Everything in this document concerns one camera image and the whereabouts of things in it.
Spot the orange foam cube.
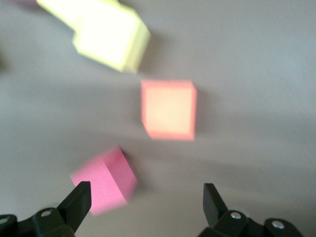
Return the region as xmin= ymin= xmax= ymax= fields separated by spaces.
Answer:
xmin=140 ymin=79 xmax=198 ymax=141

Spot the brown table cover sheet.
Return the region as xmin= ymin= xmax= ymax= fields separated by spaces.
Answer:
xmin=0 ymin=0 xmax=316 ymax=237

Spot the magenta red foam cube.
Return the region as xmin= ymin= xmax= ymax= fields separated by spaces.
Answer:
xmin=69 ymin=146 xmax=138 ymax=217

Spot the yellow foam cube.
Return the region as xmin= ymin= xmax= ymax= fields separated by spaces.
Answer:
xmin=36 ymin=0 xmax=121 ymax=28
xmin=73 ymin=4 xmax=152 ymax=75

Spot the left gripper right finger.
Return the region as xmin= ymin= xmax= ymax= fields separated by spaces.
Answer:
xmin=198 ymin=183 xmax=305 ymax=237

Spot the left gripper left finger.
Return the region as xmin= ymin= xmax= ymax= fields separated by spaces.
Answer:
xmin=0 ymin=181 xmax=92 ymax=237

